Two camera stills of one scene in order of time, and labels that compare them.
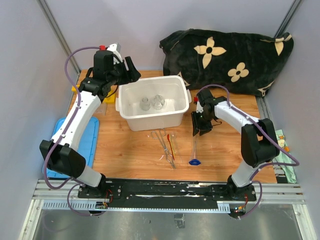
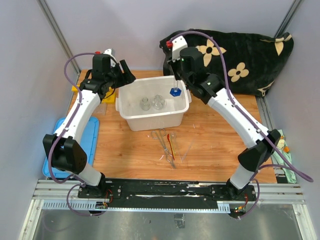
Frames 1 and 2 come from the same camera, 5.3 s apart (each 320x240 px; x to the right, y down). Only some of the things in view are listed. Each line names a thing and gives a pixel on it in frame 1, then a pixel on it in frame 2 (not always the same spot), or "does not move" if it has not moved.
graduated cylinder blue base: (195, 162) → (175, 92)
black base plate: (167, 194) does not move
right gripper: (198, 127) → (173, 64)
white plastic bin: (155, 104) does not move
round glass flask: (159, 102) does not move
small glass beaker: (144, 104) does not move
